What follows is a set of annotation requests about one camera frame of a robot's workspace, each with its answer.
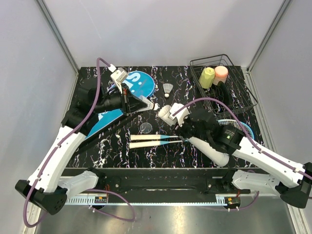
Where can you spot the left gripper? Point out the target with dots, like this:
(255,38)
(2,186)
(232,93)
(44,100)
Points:
(130,103)

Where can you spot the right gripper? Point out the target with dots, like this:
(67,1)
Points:
(184,133)

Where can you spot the clear plastic tube lid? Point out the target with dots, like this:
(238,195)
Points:
(145,128)

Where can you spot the white shuttlecock tube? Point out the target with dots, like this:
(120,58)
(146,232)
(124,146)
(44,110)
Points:
(216,152)

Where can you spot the white shuttlecock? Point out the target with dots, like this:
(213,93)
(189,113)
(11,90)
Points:
(150,104)
(167,88)

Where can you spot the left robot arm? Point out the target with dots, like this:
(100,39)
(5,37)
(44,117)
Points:
(44,187)

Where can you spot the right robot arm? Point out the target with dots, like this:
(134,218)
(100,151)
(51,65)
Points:
(289,180)

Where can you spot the blue badminton racket upper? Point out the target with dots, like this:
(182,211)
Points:
(150,137)

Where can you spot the blue badminton racket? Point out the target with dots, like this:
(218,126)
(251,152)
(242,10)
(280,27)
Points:
(153,143)
(150,137)

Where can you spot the blue badminton racket lower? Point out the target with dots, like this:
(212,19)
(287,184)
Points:
(153,143)

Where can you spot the blue racket bag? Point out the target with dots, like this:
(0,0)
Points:
(139,83)

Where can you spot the black bowl in basket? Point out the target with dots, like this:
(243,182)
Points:
(222,93)

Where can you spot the yellow-green cup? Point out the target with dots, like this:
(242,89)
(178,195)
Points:
(207,77)

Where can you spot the pink cup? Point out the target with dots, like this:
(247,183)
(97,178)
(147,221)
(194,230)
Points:
(221,74)

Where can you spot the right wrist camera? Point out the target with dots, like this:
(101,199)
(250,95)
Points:
(178,116)

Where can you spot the black wire basket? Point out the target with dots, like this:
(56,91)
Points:
(234,92)

